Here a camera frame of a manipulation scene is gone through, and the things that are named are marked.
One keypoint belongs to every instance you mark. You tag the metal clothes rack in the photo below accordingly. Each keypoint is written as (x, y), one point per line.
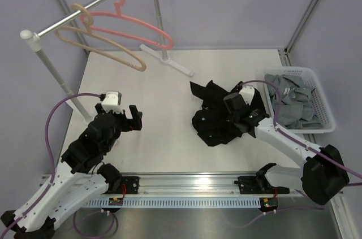
(81, 21)

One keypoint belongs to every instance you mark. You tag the white slotted cable duct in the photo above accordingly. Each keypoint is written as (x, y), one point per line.
(174, 202)

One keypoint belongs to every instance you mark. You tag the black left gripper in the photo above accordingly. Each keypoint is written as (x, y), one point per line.
(130, 124)

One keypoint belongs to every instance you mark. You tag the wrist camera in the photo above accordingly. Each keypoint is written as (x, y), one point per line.
(248, 93)
(111, 102)

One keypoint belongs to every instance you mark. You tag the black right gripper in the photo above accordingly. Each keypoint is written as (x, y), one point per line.
(230, 116)

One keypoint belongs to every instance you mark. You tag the white plastic basket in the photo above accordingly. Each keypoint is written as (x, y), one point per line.
(319, 102)

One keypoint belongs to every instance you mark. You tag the black shirt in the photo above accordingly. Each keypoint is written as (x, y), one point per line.
(210, 122)

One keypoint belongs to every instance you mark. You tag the grey shirt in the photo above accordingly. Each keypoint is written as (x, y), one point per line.
(296, 110)

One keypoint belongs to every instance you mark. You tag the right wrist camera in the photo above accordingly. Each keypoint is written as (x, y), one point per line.
(248, 93)

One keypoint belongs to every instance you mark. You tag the pink plastic hanger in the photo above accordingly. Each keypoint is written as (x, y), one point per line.
(122, 24)

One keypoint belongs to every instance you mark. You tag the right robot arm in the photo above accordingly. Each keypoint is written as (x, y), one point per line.
(320, 172)

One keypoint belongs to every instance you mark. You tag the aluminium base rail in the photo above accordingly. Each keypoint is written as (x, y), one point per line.
(183, 182)

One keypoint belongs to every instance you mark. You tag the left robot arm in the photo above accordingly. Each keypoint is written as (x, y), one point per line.
(43, 214)

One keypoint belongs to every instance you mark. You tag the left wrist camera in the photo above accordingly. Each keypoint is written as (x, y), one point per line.
(111, 102)

